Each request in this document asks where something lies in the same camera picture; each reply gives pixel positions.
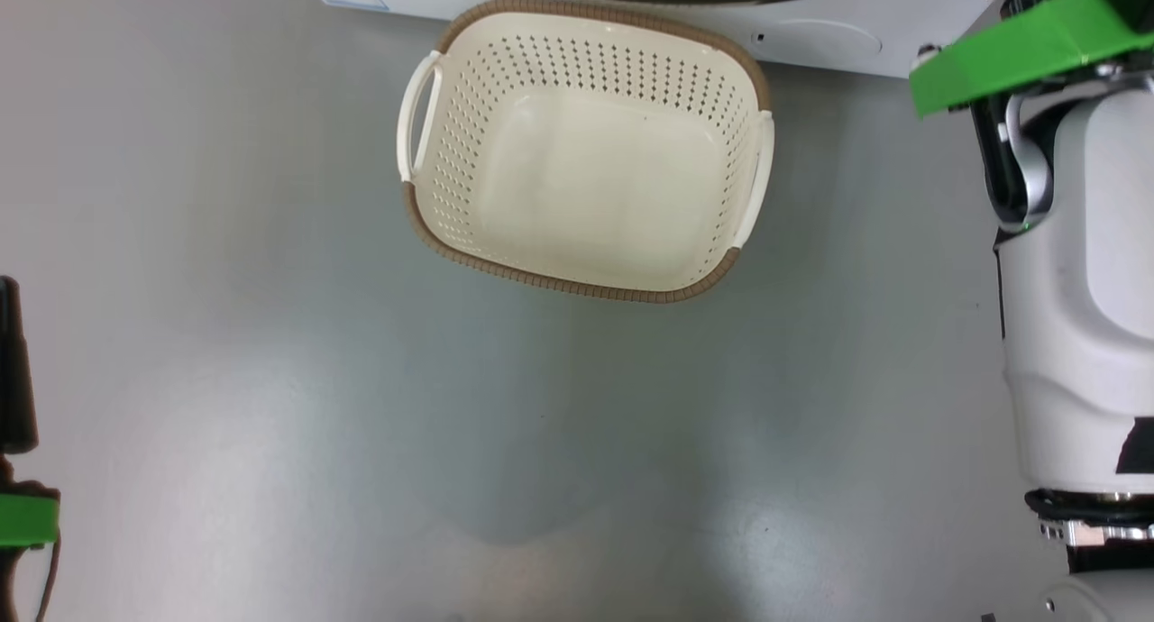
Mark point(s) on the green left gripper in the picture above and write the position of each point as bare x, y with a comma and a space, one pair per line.
25, 518

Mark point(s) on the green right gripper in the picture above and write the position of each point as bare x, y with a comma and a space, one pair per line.
1010, 54

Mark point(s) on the white front-load washing machine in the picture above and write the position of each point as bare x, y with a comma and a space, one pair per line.
902, 38

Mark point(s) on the cream perforated laundry basket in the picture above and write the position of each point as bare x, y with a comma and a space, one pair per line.
595, 189

